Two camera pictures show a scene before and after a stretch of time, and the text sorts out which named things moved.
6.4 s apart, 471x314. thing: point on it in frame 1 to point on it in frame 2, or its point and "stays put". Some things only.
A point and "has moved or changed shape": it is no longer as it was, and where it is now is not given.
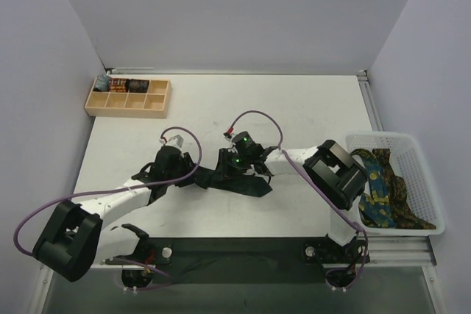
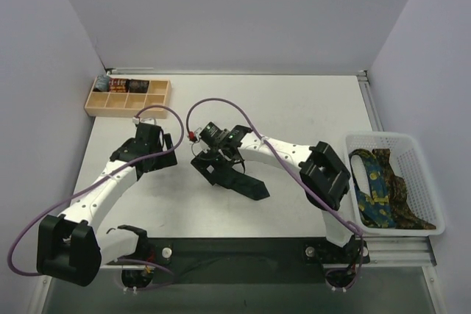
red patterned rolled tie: x=118 y=84 stays put
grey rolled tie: x=102 y=83 stays put
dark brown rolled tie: x=137 y=85 stays put
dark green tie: x=246 y=184 has moved or changed shape
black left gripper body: x=186 y=165 to x=166 y=153
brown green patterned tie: x=404 y=215 stays put
